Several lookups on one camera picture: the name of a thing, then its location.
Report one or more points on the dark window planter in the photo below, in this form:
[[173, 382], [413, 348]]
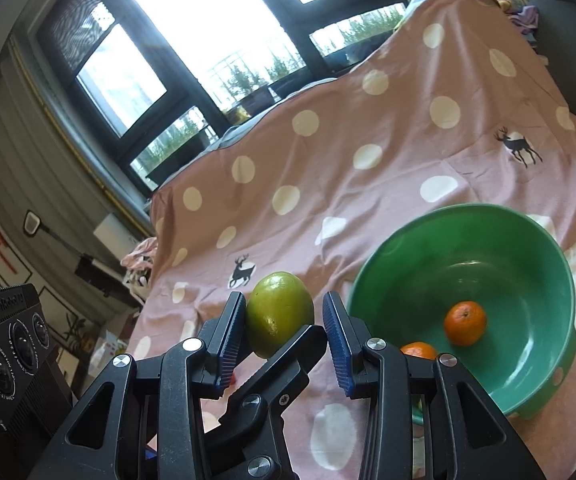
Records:
[[268, 95]]

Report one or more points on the potted plant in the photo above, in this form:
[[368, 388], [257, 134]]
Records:
[[75, 330]]

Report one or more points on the pile of colourful clothes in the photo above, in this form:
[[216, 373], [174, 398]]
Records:
[[515, 12]]

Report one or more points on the white wall box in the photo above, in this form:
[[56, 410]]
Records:
[[113, 230]]

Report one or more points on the pink polka-dot blanket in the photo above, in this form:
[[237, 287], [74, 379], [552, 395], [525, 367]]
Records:
[[368, 110]]

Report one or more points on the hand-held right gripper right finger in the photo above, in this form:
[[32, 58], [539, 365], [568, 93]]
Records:
[[338, 352]]

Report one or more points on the green lime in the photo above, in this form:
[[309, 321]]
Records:
[[278, 305]]

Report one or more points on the pile of pink clothes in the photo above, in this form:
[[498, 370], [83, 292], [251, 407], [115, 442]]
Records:
[[138, 260]]

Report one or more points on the black device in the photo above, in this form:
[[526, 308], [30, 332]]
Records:
[[100, 275]]

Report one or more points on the orange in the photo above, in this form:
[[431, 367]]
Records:
[[418, 350], [464, 323]]

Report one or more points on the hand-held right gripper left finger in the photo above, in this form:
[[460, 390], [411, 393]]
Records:
[[230, 347]]

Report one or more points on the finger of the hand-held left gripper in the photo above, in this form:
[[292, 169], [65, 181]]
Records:
[[268, 395]]

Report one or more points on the green plastic bowl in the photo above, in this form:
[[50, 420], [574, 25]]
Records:
[[493, 270]]

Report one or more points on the dark framed window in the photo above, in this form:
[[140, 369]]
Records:
[[278, 10]]

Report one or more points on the small mirror on rod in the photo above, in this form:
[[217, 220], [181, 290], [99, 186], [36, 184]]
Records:
[[31, 222]]

